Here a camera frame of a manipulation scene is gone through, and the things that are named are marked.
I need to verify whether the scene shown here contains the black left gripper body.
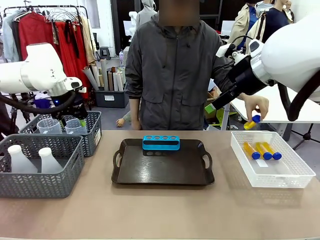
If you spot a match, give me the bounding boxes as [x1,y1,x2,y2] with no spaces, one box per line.
[51,93,88,121]

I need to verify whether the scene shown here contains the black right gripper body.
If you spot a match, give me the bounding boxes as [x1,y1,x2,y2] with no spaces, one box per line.
[226,55,268,96]

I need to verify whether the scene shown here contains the clear plastic measuring cup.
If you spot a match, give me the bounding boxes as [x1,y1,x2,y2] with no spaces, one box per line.
[64,117,88,136]
[36,117,63,135]

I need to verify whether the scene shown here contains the yellow tube with blue cap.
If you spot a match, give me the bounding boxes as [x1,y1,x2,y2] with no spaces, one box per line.
[243,141,261,160]
[254,141,273,161]
[243,114,262,131]
[262,141,283,161]

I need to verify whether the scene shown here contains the white plastic conical flask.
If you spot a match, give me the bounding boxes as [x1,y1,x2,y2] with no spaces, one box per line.
[6,144,38,174]
[37,146,64,175]

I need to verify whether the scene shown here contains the person's right forearm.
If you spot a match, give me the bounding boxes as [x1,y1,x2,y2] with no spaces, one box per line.
[129,97,142,123]

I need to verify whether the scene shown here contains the person's left hand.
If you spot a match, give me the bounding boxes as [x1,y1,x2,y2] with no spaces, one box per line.
[243,94,270,124]

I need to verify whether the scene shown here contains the cardboard box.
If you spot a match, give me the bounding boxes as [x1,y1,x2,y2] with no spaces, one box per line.
[204,91,222,121]

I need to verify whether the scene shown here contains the grey plastic basket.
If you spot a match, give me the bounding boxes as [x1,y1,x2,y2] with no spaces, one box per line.
[0,133,86,200]
[18,110,103,158]

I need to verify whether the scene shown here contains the white table leg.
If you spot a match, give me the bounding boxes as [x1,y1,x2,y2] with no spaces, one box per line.
[221,103,231,131]

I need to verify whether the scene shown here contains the purple crate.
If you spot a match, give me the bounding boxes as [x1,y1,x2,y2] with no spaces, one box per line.
[33,98,55,110]

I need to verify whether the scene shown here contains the grey paper roll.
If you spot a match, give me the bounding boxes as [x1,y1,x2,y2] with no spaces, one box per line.
[82,66,100,91]

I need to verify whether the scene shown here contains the grey storage bin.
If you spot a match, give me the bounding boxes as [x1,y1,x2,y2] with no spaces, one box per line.
[94,88,130,109]

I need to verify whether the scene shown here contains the mannequin hand grey sleeve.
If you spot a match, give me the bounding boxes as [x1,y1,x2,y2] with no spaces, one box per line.
[115,111,133,127]

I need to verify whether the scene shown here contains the white side table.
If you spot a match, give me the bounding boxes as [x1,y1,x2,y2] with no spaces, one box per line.
[229,83,320,125]

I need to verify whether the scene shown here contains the tall pale paper roll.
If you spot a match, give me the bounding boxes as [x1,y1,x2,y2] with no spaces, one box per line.
[99,58,110,91]

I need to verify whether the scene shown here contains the brown paper roll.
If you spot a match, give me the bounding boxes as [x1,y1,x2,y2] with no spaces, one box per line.
[107,71,115,91]

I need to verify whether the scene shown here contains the white monitor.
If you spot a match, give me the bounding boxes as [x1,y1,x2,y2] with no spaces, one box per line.
[221,20,237,36]

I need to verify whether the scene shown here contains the white paper roll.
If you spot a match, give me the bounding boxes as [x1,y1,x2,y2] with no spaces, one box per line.
[112,72,120,92]
[117,72,125,92]

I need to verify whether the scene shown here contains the person in grey jacket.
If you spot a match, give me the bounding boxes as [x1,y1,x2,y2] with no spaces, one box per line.
[124,0,236,131]

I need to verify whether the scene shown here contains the beige coat mannequin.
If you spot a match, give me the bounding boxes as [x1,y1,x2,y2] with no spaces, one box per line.
[227,2,261,51]

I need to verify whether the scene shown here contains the dark brown fabric object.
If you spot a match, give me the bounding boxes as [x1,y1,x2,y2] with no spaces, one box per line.
[0,92,20,142]

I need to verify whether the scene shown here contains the navy shirt mannequin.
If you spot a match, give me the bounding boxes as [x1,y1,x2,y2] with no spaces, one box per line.
[262,0,291,43]

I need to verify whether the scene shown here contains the black stool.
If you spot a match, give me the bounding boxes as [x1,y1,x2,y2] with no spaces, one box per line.
[99,46,112,61]

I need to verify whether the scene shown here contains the beige hanging garment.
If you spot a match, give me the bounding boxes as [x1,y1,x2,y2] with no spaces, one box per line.
[79,16,97,66]

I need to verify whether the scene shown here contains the lavender perforated bin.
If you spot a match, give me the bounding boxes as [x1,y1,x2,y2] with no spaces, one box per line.
[119,49,130,65]

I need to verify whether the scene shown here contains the blue test tube rack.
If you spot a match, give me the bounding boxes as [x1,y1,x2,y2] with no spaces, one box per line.
[142,134,181,152]

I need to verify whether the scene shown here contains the red dress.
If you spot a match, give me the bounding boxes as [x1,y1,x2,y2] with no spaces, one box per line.
[18,12,91,100]

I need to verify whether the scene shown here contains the black light stand tripod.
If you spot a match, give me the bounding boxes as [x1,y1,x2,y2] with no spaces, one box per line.
[292,123,320,151]

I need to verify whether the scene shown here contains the white perforated plastic basket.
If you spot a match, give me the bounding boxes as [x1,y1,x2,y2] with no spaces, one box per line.
[230,131,317,189]

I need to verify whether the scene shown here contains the dark brown serving tray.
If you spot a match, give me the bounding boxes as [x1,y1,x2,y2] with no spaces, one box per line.
[111,138,215,186]

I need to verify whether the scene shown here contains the light grey hanging garment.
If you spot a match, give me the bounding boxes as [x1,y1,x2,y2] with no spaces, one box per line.
[1,9,21,62]

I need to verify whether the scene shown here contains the black metal clothes rack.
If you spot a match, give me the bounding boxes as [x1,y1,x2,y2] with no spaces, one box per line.
[2,4,91,66]

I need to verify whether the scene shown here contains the white humanoid figure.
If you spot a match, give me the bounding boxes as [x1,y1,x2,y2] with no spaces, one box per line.
[128,11,141,37]

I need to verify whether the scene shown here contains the grey hoodie mannequin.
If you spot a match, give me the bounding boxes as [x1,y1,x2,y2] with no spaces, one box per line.
[136,0,160,28]

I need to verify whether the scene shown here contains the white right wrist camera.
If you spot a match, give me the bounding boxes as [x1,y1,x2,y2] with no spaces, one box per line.
[215,42,237,59]

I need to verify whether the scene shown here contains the black left arm hose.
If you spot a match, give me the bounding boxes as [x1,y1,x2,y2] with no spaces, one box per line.
[0,91,77,115]

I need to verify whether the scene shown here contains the black arm hose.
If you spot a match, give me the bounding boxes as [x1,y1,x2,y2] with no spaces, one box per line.
[276,72,320,123]
[0,91,77,115]

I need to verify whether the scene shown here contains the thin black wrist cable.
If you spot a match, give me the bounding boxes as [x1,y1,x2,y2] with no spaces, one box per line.
[228,35,255,55]

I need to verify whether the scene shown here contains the white bag brown straps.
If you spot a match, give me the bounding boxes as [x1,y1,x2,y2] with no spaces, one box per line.
[246,12,267,55]

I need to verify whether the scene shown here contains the black camera tripod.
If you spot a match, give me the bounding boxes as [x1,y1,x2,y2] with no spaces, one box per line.
[9,92,36,126]

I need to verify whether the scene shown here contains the black right arm hose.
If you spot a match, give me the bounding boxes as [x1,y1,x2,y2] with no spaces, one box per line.
[276,72,320,123]

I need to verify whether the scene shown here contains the black hanging strap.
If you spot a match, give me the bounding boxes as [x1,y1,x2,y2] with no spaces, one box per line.
[64,19,80,60]

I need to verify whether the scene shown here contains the silver wire hanger bunch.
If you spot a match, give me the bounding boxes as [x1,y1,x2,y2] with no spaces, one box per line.
[43,7,81,23]

